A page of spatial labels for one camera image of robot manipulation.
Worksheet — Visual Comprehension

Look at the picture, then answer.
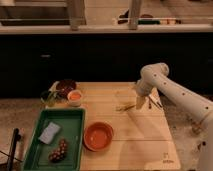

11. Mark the wooden post right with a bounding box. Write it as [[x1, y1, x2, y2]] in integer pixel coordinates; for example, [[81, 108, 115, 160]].
[[128, 0, 142, 30]]

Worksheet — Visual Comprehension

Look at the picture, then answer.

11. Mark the dark red grape bunch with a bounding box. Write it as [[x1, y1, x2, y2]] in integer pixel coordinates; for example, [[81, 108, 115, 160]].
[[48, 139, 68, 163]]

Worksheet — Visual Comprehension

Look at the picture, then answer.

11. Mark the clutter on back shelf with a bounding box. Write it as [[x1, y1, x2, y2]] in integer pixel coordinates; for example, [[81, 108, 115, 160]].
[[115, 11, 182, 25]]

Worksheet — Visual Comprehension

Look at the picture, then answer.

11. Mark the green plastic tray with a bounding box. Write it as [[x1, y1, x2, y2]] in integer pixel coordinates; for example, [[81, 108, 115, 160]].
[[21, 108, 85, 171]]

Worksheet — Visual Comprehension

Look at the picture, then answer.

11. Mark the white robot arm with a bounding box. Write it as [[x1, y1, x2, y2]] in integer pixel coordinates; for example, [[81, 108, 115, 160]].
[[135, 63, 213, 171]]

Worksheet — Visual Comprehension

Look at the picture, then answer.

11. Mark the red bowl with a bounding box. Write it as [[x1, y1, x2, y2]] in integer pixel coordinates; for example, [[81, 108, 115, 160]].
[[83, 122, 114, 152]]

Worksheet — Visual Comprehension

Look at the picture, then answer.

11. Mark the wooden post left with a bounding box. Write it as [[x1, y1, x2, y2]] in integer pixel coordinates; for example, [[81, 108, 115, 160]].
[[66, 0, 86, 31]]

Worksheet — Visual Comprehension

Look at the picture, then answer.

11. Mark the green vegetables dish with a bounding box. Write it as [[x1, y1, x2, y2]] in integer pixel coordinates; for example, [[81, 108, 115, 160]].
[[40, 90, 66, 107]]

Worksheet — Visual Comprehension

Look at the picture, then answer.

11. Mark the wooden post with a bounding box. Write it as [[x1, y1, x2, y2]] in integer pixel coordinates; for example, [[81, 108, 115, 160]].
[[66, 0, 86, 31], [128, 0, 142, 30]]

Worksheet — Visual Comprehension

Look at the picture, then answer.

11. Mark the small orange-filled white cup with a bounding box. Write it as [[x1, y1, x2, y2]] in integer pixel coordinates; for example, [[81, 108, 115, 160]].
[[67, 90, 83, 107]]

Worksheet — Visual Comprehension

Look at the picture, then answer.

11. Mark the black stand pole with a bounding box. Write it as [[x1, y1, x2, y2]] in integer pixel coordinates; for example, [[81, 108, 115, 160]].
[[7, 128, 21, 171]]

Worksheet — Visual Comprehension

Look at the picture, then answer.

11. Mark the dark maroon bowl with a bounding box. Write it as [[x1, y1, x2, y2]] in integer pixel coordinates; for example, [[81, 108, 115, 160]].
[[56, 79, 77, 98]]

